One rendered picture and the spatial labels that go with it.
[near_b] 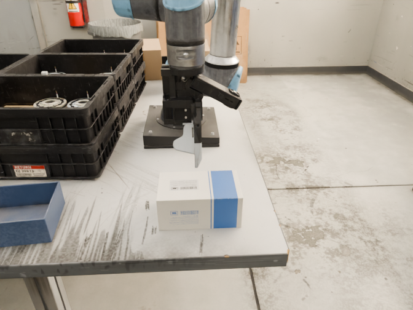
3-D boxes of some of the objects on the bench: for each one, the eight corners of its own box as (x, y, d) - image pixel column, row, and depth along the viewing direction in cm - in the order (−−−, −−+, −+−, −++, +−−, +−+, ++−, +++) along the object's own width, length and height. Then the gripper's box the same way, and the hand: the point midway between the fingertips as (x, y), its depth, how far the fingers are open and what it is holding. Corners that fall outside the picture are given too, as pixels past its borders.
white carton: (235, 197, 93) (236, 170, 88) (241, 227, 82) (243, 197, 78) (161, 200, 92) (159, 172, 87) (158, 230, 81) (155, 200, 77)
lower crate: (122, 136, 125) (118, 106, 119) (100, 182, 99) (93, 146, 93) (15, 136, 125) (5, 105, 119) (-36, 182, 99) (-51, 146, 93)
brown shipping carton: (163, 79, 184) (161, 50, 176) (121, 82, 181) (117, 51, 173) (160, 64, 209) (158, 38, 201) (124, 66, 206) (120, 39, 198)
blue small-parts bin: (65, 202, 91) (59, 181, 87) (51, 242, 78) (44, 219, 75) (-14, 209, 88) (-24, 187, 85) (-42, 251, 76) (-54, 227, 72)
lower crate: (137, 106, 151) (134, 79, 145) (122, 136, 125) (118, 106, 119) (48, 105, 151) (41, 79, 145) (15, 136, 125) (5, 105, 119)
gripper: (163, 53, 76) (169, 132, 86) (157, 80, 59) (165, 175, 69) (201, 53, 77) (203, 131, 87) (206, 79, 60) (207, 174, 69)
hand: (198, 151), depth 78 cm, fingers open, 14 cm apart
